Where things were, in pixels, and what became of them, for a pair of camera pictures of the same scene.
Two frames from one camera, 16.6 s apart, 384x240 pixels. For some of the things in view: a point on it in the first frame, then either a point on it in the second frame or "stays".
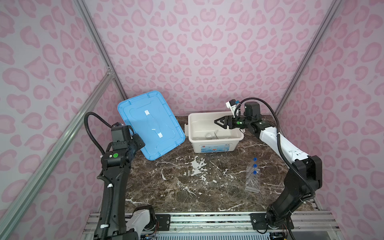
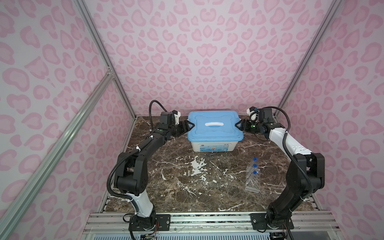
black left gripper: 140,143 to 185,128
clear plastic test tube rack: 253,176 stays
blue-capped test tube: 254,166 stays
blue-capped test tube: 254,172 stays
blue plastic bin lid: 148,115 to 214,126
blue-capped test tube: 254,159 stays
